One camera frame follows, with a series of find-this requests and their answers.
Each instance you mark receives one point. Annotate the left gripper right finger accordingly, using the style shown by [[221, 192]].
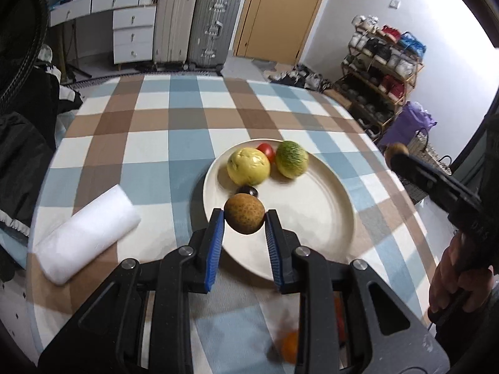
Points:
[[280, 245]]

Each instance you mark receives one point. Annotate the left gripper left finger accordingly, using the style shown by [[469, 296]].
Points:
[[209, 252]]

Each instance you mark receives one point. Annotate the brown kiwi fruit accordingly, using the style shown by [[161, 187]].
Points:
[[244, 213], [394, 150]]

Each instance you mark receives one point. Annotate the dark plum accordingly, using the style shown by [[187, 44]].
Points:
[[247, 189]]

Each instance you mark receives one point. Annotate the large red tomato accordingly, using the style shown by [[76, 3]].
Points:
[[268, 151]]

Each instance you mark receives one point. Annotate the small red tomato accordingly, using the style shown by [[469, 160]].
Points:
[[340, 320]]

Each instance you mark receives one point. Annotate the person's right hand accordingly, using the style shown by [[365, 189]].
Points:
[[447, 280]]

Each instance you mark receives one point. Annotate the cream round plate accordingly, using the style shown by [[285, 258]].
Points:
[[316, 206]]

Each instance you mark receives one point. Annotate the yellow guava fruit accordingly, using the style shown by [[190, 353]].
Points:
[[248, 166]]

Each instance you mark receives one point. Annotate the woven basket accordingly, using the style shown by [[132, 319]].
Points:
[[420, 147]]

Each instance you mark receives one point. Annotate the green bumpy fruit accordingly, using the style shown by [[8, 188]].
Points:
[[291, 159]]

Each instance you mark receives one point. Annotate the large orange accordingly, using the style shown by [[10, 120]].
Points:
[[289, 347]]

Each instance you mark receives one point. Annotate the purple bag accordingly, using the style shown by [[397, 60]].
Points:
[[412, 119]]

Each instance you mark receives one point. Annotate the checkered tablecloth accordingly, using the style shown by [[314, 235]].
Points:
[[156, 135]]

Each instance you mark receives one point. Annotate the white paper towel roll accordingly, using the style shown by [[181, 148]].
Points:
[[86, 235]]

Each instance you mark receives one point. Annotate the wooden shoe rack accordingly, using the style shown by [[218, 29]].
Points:
[[379, 72]]

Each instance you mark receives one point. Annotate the pile of black clothes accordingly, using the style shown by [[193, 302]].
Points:
[[29, 137]]

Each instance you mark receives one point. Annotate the silver aluminium suitcase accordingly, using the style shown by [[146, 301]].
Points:
[[211, 33]]

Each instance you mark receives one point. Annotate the beige ribbed suitcase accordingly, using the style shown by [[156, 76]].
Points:
[[172, 30]]

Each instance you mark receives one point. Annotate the wooden door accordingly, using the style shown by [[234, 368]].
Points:
[[274, 30]]

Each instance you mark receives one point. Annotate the white drawer desk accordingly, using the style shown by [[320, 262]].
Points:
[[123, 29]]

